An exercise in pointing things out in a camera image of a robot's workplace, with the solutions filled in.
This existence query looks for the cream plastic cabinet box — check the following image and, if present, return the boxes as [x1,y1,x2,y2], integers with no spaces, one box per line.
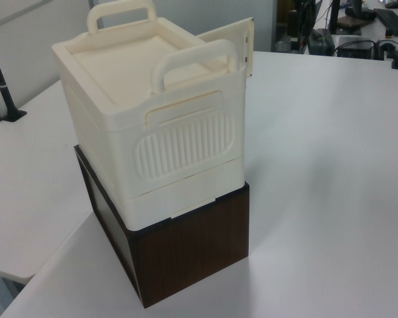
[51,0,247,232]

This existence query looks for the cream plastic cabinet door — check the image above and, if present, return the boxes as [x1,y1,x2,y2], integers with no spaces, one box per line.
[198,17,255,79]

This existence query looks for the dark brown wooden box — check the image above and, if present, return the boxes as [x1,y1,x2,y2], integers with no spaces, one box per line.
[73,144,251,311]

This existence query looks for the black electronics box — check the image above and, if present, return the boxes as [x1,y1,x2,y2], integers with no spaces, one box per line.
[334,35,379,60]

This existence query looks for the black monitor stand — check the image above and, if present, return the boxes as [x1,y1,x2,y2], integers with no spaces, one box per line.
[328,0,362,36]

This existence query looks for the dark brown wooden board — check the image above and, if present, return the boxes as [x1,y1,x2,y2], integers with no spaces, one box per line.
[339,13,374,28]

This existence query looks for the black rectangular post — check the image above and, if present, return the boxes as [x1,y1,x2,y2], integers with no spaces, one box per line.
[287,9,299,53]

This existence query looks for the black camera stand pole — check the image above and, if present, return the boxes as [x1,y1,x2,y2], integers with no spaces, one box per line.
[0,28,28,124]

